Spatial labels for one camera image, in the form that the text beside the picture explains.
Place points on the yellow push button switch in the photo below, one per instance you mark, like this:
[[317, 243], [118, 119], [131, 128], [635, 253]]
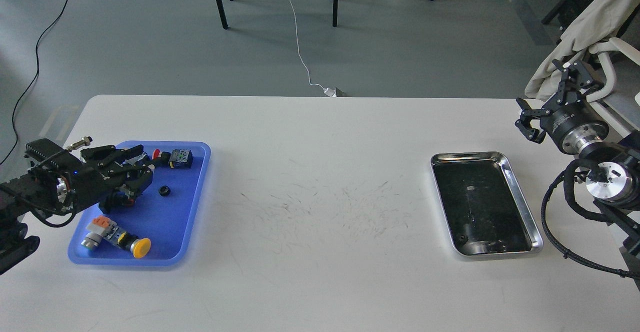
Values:
[[138, 247]]

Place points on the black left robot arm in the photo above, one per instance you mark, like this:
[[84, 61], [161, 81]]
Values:
[[34, 193]]

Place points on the beige cloth on chair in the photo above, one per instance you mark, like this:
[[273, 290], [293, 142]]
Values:
[[601, 20]]

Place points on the green push button switch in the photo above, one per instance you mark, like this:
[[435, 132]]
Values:
[[140, 162]]

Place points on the blue plastic tray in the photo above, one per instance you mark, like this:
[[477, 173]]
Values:
[[166, 221]]

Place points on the white chair frame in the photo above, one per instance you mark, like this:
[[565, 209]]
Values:
[[619, 108]]

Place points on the black selector switch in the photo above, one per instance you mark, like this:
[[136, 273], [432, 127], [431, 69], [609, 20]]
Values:
[[115, 200]]

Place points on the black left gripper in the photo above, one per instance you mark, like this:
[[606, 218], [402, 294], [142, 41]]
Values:
[[85, 184]]

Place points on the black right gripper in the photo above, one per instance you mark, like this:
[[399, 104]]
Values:
[[571, 126]]

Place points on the red push button switch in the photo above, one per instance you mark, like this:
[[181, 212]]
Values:
[[176, 159]]

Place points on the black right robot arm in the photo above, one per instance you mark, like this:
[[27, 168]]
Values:
[[602, 182]]

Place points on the silver metal tray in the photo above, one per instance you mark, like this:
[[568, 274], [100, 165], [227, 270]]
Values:
[[481, 198]]

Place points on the orange grey contact block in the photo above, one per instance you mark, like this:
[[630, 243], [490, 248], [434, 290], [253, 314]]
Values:
[[99, 229]]

